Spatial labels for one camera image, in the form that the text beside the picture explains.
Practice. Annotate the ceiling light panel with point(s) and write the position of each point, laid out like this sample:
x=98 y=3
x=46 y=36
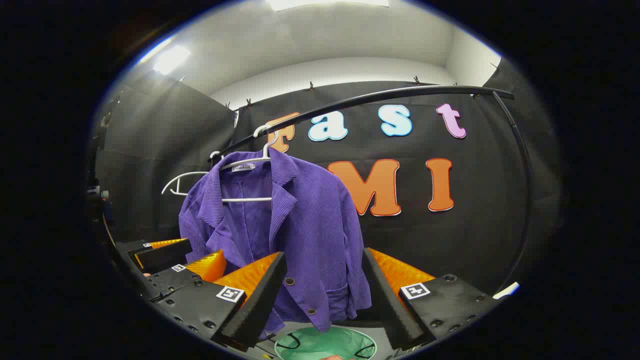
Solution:
x=325 y=3
x=171 y=59

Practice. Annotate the white plastic clothes hanger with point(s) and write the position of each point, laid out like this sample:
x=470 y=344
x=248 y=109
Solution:
x=187 y=174
x=245 y=200

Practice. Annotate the black metal clothes rack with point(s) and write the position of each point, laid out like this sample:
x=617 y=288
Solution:
x=380 y=97

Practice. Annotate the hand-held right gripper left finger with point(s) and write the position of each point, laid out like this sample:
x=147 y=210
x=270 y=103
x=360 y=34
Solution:
x=260 y=300

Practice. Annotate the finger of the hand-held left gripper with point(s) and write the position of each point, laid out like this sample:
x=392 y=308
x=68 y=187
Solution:
x=162 y=256
x=170 y=282

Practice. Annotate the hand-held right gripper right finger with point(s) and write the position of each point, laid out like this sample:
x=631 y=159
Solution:
x=390 y=305

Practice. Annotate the green laundry hamper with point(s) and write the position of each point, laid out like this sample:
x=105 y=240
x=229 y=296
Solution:
x=320 y=345

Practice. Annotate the white paper sheet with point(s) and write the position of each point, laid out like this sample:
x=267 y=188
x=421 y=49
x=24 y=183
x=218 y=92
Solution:
x=506 y=290

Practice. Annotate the black backdrop cloth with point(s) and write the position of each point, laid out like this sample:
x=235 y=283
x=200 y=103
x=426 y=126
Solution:
x=475 y=225

